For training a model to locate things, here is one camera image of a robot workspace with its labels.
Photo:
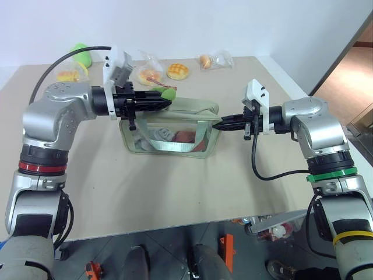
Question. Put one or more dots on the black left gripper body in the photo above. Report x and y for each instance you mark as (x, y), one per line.
(125, 102)

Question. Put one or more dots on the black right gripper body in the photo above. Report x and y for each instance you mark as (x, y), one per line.
(251, 119)

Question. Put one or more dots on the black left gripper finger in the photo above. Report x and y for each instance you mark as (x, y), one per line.
(148, 94)
(151, 106)

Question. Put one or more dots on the green mesh zipper pouch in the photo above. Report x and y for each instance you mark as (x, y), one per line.
(186, 113)

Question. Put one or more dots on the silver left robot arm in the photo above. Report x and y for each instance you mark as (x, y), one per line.
(43, 116)

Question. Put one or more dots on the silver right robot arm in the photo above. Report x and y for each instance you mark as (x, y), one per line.
(317, 122)

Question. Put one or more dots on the green plush toy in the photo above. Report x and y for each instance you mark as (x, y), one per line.
(82, 55)

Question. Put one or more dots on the red striped bacon toy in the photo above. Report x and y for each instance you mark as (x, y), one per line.
(158, 83)

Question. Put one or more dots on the bagged orange bread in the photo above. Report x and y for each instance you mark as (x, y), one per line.
(149, 73)

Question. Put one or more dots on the grey rolled cloth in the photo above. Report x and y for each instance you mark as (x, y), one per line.
(161, 134)

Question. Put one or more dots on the round checkered yellow bun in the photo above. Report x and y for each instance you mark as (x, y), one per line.
(177, 71)

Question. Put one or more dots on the red soft item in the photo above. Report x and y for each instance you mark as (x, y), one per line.
(185, 136)

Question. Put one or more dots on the yellow bread in plastic wrap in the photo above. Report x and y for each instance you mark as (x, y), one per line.
(68, 75)

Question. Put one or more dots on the bagged small bread roll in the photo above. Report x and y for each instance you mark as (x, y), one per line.
(206, 61)

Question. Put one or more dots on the clear bag of toys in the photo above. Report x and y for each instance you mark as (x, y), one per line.
(279, 230)

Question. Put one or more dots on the orange clamp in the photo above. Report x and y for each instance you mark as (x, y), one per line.
(94, 269)
(228, 251)

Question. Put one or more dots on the dark rounded shape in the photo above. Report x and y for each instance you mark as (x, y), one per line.
(207, 262)

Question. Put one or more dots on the dark shoe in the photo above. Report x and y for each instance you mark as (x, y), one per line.
(281, 269)

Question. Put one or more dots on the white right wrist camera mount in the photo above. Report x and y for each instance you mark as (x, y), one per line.
(259, 91)

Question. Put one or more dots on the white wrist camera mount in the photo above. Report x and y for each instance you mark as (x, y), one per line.
(259, 91)
(112, 62)

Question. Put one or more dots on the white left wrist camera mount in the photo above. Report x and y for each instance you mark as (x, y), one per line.
(112, 62)

